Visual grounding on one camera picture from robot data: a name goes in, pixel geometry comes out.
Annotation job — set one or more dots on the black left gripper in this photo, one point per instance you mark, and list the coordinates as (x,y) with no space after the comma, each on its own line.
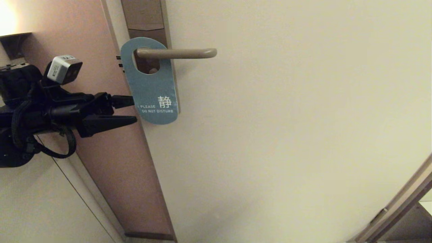
(77,106)

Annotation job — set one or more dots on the blue and white door hanger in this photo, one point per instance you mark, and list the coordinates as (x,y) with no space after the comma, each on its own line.
(152,87)

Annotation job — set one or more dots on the metal door latch plate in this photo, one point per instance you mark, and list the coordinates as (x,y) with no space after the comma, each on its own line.
(118,64)

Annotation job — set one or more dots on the bronze door lock plate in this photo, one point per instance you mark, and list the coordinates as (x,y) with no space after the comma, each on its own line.
(143,13)

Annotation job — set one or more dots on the cream door panel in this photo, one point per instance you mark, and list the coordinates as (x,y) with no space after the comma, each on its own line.
(287,118)

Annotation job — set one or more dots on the small dark hinge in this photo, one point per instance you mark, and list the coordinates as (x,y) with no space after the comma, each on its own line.
(378,216)

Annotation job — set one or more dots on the pink-brown door frame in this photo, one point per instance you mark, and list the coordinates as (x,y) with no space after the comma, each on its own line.
(111,162)

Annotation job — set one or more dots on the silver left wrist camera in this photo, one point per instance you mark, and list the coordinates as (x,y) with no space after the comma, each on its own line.
(62,69)

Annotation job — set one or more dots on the brown wooden frame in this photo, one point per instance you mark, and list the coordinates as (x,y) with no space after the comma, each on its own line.
(398,206)

